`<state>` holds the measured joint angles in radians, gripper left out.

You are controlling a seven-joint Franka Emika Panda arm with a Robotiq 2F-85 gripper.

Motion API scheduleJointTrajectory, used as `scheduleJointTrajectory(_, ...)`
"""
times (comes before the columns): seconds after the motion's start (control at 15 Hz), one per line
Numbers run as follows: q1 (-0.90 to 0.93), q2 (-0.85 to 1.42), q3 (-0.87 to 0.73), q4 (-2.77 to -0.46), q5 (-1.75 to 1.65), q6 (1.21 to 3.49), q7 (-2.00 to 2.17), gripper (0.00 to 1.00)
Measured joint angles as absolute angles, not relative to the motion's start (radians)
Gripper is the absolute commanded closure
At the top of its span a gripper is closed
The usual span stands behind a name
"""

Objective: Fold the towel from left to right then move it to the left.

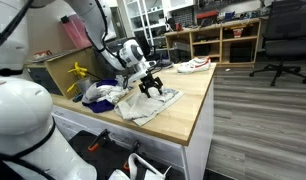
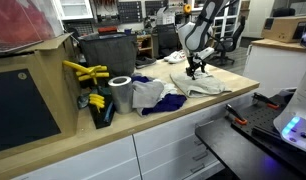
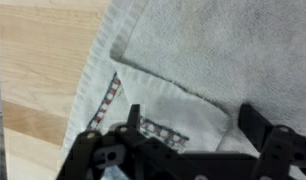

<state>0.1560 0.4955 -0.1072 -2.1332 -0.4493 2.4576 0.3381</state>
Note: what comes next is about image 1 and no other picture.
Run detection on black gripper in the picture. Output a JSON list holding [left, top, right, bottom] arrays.
[[138, 71, 165, 99]]

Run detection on printed snowman towel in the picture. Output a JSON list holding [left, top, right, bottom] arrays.
[[113, 86, 185, 127]]

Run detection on dark grey sneaker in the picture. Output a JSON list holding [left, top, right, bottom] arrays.
[[152, 58, 175, 71]]

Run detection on white cloth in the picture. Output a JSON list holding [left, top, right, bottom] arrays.
[[82, 83, 130, 105]]

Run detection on white and red sneaker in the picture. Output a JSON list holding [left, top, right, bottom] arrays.
[[176, 55, 212, 75]]

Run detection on pile of blue white clothes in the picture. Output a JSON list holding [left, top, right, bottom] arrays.
[[81, 78, 119, 114]]

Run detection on white drawer cabinet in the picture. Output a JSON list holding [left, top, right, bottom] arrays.
[[49, 81, 216, 180]]

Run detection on metal cylinder can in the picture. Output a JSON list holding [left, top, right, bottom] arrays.
[[76, 77, 94, 96]]

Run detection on orange and black clamp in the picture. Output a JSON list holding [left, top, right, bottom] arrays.
[[87, 128, 112, 153], [122, 139, 142, 172]]

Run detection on white glass door cabinet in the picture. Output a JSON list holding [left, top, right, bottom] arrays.
[[122, 0, 171, 45]]

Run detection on small yellow clamp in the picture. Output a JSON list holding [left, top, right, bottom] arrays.
[[66, 82, 78, 94]]

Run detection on wooden shelf unit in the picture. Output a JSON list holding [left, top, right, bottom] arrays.
[[163, 17, 263, 66]]

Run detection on red toolbox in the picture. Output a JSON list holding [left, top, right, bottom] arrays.
[[196, 10, 220, 27]]

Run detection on brown cardboard box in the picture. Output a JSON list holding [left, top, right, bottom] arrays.
[[26, 45, 98, 100]]

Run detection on red translucent plastic bin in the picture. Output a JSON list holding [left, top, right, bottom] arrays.
[[60, 12, 94, 51]]

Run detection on red and white container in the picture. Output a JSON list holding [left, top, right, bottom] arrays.
[[231, 27, 245, 39]]

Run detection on black office chair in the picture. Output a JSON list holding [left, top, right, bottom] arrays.
[[248, 0, 306, 87]]

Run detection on white plastic bracket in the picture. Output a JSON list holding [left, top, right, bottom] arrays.
[[107, 152, 173, 180]]

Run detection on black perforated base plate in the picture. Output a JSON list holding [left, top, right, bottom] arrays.
[[67, 129, 178, 180]]

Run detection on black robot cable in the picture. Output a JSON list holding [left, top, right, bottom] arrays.
[[0, 0, 36, 53]]

